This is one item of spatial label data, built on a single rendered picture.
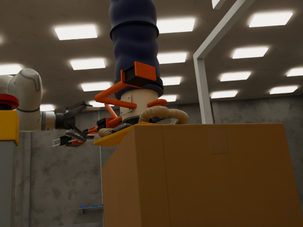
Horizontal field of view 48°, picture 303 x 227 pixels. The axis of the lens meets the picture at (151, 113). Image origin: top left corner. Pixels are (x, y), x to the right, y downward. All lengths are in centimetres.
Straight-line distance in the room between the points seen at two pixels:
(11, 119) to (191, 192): 43
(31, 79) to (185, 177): 88
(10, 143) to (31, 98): 71
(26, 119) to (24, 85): 16
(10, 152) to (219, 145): 48
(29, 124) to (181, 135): 90
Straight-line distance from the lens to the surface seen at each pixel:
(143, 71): 112
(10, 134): 81
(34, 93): 150
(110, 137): 144
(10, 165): 80
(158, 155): 78
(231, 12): 461
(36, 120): 157
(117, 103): 139
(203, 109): 518
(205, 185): 81
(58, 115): 160
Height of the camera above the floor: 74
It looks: 17 degrees up
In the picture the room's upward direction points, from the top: 5 degrees counter-clockwise
